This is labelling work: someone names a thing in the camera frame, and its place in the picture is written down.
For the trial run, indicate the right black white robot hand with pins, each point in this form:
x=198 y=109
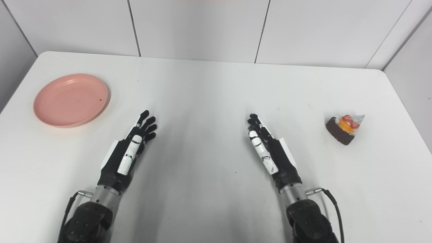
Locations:
x=280 y=158

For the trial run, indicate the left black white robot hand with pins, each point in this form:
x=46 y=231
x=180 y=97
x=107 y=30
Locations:
x=116 y=162

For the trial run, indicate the pink round plate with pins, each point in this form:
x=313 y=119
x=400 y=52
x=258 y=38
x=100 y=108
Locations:
x=71 y=100

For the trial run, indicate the chocolate cake slice with fruit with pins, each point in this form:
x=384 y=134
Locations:
x=342 y=130

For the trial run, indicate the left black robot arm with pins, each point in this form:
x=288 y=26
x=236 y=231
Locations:
x=89 y=219

